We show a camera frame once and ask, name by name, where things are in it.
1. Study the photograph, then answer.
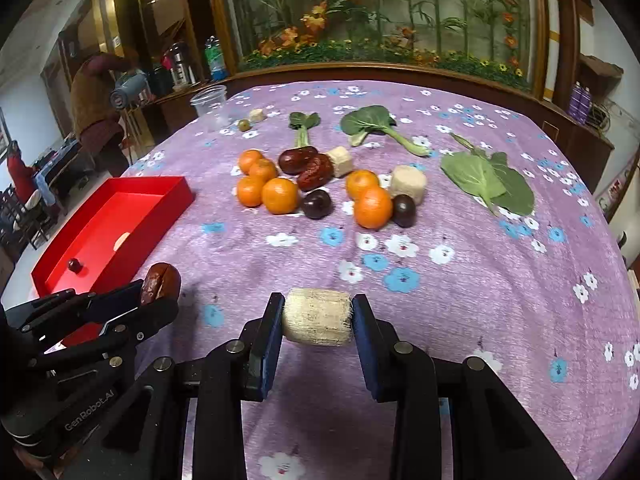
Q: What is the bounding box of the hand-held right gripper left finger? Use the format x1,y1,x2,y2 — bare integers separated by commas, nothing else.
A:
65,292,286,480

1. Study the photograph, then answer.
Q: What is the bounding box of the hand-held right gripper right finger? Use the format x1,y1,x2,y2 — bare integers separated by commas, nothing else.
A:
352,294,576,480

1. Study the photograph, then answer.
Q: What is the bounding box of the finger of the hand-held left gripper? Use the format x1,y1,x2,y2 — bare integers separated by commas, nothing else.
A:
30,299,179,371
2,280,145,331

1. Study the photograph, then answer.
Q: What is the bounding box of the red jujube date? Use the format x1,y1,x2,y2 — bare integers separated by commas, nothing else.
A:
297,154,335,192
140,262,182,306
278,146,320,176

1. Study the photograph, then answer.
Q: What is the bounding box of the red tray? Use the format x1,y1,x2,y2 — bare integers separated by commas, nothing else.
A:
31,176,194,356

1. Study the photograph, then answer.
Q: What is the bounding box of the orange mandarin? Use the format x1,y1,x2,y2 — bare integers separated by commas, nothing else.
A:
354,187,394,229
248,158,279,183
346,170,381,201
238,150,263,175
236,176,266,207
261,178,301,215

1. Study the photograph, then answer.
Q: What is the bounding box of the dark purple plum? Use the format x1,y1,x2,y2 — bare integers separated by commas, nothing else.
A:
301,189,334,220
391,194,417,227

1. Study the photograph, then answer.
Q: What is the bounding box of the beige sugarcane cylinder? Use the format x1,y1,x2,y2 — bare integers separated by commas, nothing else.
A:
390,165,428,206

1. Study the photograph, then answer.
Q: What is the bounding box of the purple floral tablecloth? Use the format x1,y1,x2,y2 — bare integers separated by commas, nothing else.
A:
0,80,638,480

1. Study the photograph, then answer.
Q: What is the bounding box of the dark wooden chair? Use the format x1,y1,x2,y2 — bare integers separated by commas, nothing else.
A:
0,185,46,251

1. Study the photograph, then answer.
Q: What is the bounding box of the beige sugarcane cube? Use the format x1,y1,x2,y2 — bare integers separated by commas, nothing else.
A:
326,146,356,178

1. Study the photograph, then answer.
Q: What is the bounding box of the large green vegetable leaf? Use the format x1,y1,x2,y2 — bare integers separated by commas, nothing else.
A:
440,132,536,217

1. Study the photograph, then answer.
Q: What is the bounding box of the grey hand-held device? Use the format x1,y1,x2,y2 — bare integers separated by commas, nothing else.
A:
110,71,151,108

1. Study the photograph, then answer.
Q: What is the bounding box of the clear plastic cup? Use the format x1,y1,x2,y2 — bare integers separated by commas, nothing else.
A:
190,85,231,133

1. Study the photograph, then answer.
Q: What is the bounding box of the small bok choy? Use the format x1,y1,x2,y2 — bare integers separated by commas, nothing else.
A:
288,111,321,150

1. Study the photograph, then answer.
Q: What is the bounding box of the long-stemmed bok choy leaf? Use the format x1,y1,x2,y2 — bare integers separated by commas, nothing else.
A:
340,105,431,157

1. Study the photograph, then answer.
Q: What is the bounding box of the steel thermos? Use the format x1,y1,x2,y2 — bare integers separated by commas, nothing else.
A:
167,42,196,88

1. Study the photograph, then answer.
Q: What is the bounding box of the green water bottle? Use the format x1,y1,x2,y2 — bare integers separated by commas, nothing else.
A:
205,36,228,82

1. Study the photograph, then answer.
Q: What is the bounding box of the wooden low cabinet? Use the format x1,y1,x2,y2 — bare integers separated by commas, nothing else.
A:
530,95,616,221

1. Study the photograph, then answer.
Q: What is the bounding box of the glass case with artificial flowers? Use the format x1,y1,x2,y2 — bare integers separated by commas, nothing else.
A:
207,0,548,98

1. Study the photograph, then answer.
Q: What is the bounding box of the wooden wall shelf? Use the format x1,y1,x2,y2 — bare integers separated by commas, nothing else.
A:
577,52,626,83

